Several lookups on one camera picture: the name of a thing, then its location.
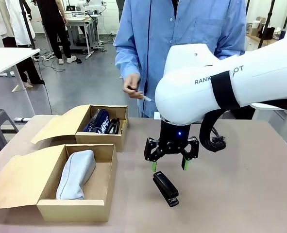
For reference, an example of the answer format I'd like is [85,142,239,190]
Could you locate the person in blue shirt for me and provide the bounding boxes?
[113,0,247,119]

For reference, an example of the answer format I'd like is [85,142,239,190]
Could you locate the person's right hand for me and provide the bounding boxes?
[122,72,144,100]

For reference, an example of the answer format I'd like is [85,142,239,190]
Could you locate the grey fabric pencil case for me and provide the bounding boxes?
[56,149,97,200]

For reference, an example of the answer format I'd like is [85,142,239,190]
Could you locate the grey metal stool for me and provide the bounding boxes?
[0,109,19,151]

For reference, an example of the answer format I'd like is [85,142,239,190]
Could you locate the black box on shelf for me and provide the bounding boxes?
[262,26,276,41]

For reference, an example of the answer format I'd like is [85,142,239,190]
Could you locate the right arm black cable bundle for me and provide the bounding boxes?
[199,109,227,153]

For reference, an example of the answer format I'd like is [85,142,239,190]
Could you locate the thin black hanging cord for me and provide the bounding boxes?
[142,0,152,117]

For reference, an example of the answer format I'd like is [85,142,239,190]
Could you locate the small open cardboard box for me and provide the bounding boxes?
[31,104,130,153]

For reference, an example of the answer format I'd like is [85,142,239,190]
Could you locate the black plastic office item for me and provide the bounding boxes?
[107,117,121,135]

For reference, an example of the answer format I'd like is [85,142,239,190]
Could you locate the wooden shelf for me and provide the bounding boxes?
[245,33,280,52]

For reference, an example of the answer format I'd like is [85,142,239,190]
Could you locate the black tripod pole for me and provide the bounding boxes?
[18,0,37,50]

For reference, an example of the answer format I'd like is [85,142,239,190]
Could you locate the person in black clothes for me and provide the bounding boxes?
[34,0,77,65]

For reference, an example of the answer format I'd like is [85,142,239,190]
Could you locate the black stand pole with base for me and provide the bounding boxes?
[257,0,276,49]

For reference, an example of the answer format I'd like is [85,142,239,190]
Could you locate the person in white coat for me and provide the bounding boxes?
[2,0,46,89]

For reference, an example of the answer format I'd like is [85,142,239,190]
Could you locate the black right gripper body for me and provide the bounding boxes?
[157,120,191,156]

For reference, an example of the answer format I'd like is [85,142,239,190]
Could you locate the large open cardboard box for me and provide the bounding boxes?
[0,143,118,223]

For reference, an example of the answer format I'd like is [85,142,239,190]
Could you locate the navy blue pencil case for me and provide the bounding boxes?
[83,108,110,135]

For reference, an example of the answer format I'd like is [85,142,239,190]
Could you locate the white marker black cap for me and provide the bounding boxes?
[126,85,153,102]

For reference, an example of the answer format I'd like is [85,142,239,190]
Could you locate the white side table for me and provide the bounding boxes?
[0,47,41,117]

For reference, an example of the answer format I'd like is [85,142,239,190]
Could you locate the person's right forearm blue sleeve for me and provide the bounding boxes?
[113,36,142,79]

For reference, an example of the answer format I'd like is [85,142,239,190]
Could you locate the background workbench with equipment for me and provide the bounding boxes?
[31,0,107,60]

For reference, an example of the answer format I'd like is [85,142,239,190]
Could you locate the large white table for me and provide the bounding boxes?
[251,102,287,111]

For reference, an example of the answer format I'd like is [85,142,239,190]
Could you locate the floor cables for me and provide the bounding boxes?
[34,48,67,72]

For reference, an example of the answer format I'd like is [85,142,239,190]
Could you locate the small cardboard carton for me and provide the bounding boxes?
[251,16,268,37]

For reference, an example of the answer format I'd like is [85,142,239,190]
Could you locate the black stapler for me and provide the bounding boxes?
[152,170,180,208]

